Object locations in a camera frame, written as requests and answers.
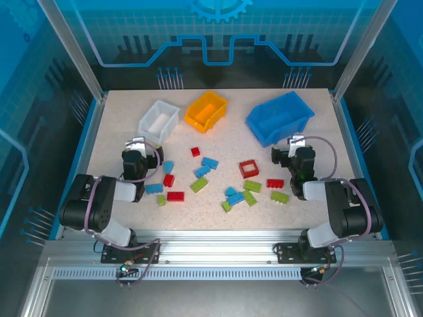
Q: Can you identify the aluminium side rail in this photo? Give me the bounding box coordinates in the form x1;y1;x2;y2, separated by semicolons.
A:
330;90;391;240
54;94;108;240

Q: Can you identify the aluminium frame post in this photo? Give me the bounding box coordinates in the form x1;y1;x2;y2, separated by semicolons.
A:
332;0;399;102
36;0;108;102

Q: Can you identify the red hollow frame lego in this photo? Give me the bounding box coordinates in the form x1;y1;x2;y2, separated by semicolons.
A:
239;159;260;180

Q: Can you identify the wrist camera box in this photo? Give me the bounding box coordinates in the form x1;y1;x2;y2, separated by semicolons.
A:
287;134;308;158
126;137;148;159

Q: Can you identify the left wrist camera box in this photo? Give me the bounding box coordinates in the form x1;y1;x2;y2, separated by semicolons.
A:
126;137;148;159

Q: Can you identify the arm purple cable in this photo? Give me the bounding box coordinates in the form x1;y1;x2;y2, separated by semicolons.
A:
84;140;163;288
299;135;379;288

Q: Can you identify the lit cable connector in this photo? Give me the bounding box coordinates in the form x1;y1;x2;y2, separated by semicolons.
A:
116;262;138;277
302;265;331;277

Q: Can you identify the blue plastic bin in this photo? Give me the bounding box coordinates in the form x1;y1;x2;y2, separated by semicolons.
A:
245;91;315;149

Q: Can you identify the blue printed side panel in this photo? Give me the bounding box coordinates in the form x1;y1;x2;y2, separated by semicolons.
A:
343;0;423;245
0;0;100;245

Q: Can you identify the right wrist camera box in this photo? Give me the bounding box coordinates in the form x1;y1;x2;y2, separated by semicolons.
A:
287;134;308;158

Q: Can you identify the slotted grey cable duct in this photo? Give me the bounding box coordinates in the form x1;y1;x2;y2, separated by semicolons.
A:
52;267;304;281

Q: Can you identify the white plastic bin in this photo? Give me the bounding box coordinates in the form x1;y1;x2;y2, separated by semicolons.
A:
137;99;181;145

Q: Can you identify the orange plastic bin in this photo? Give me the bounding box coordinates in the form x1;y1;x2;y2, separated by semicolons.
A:
184;90;229;134

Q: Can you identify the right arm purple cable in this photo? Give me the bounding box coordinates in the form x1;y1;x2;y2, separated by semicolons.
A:
299;135;379;288

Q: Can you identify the aluminium cross rail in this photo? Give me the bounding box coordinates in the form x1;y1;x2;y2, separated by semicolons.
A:
42;230;396;269

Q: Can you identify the blue printed gear panel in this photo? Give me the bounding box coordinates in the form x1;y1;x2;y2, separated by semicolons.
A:
62;0;377;92

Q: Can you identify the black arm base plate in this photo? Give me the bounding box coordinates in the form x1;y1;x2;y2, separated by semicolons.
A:
276;242;338;264
100;242;162;264

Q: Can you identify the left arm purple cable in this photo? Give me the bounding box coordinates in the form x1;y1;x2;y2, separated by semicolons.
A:
84;140;163;288

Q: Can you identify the grey metal sheet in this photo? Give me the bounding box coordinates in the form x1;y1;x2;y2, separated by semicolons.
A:
19;257;417;317

